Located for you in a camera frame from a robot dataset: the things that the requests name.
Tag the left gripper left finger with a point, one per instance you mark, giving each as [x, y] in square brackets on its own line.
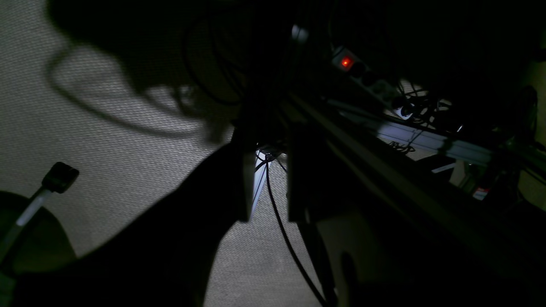
[248, 170]

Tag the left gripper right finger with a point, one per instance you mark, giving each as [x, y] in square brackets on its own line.
[306, 150]

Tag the white power strip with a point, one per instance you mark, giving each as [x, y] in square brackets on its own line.
[371, 81]

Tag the aluminium frame rail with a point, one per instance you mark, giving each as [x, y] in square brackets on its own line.
[475, 151]

